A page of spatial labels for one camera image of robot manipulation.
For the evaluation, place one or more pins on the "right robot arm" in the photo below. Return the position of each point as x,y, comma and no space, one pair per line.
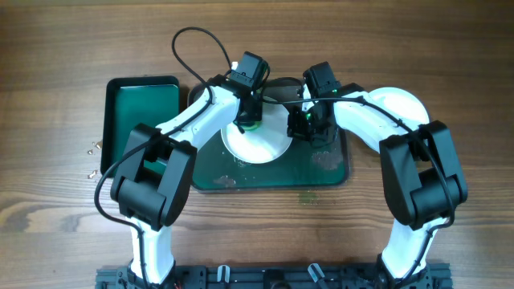
421,173

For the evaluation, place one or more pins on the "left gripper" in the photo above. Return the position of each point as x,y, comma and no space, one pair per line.
253,111

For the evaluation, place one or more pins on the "small black water tray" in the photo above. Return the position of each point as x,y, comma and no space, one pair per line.
129,101

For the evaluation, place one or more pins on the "green and yellow sponge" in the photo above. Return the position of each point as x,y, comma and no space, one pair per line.
250,127

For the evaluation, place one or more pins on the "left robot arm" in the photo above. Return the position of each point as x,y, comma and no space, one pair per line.
152,179

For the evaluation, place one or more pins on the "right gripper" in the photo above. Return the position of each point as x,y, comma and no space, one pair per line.
295,128

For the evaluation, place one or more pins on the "white plate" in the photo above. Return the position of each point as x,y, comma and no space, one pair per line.
265,141
401,103
414,110

